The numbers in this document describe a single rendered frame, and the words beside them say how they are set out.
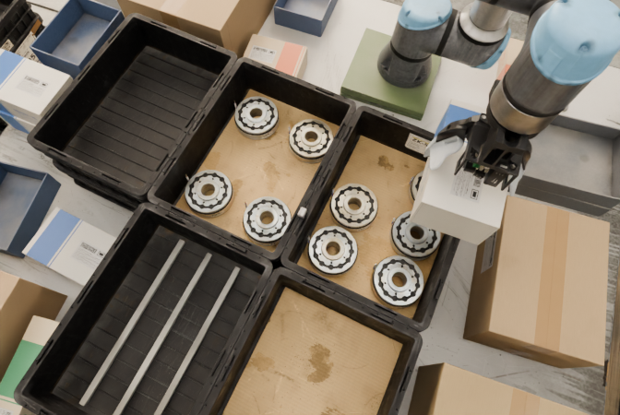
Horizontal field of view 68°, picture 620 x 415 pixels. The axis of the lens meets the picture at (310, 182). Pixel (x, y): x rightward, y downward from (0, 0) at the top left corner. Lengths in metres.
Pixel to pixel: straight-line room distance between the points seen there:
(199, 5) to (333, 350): 0.88
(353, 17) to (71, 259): 1.03
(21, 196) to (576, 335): 1.30
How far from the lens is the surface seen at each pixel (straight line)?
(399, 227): 1.00
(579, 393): 1.25
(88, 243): 1.14
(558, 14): 0.51
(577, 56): 0.50
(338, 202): 1.00
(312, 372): 0.96
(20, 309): 1.11
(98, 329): 1.05
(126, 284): 1.04
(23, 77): 1.31
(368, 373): 0.97
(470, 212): 0.73
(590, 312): 1.10
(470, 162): 0.68
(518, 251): 1.06
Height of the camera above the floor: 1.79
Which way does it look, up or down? 66 degrees down
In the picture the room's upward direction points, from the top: 2 degrees clockwise
